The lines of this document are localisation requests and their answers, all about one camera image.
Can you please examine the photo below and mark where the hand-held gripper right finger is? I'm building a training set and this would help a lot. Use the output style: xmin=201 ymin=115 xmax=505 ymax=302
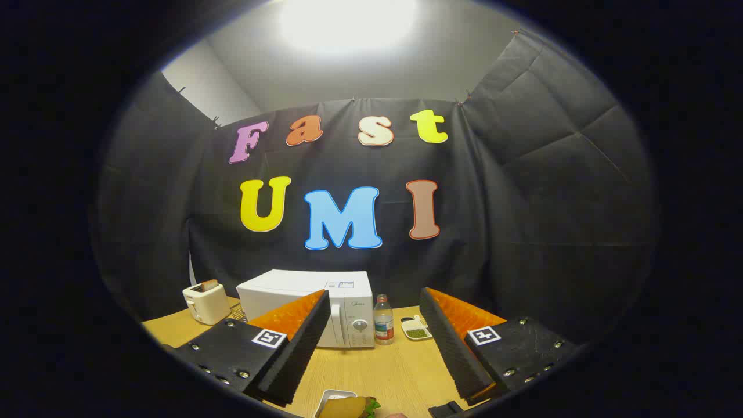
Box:
xmin=419 ymin=287 xmax=581 ymax=407

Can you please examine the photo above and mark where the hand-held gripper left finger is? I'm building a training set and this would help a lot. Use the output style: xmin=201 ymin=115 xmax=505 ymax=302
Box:
xmin=174 ymin=289 xmax=331 ymax=407

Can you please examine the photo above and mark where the white microwave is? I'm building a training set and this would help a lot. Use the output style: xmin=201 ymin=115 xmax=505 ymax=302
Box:
xmin=236 ymin=269 xmax=375 ymax=349

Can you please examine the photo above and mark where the sandwich with green lettuce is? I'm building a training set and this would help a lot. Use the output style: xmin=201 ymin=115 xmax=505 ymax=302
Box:
xmin=318 ymin=396 xmax=382 ymax=418

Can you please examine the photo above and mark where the white divided dish with beans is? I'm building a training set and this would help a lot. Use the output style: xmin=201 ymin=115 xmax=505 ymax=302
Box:
xmin=401 ymin=315 xmax=433 ymax=341

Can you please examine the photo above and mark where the white rectangular plate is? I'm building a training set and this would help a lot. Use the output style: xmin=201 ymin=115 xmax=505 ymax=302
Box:
xmin=313 ymin=390 xmax=358 ymax=418

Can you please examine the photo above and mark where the clear plastic bottle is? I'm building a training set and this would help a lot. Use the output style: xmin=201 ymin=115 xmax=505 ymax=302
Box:
xmin=374 ymin=294 xmax=395 ymax=346

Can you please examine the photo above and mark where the white toaster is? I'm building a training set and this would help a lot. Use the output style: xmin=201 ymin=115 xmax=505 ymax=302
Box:
xmin=182 ymin=282 xmax=232 ymax=325

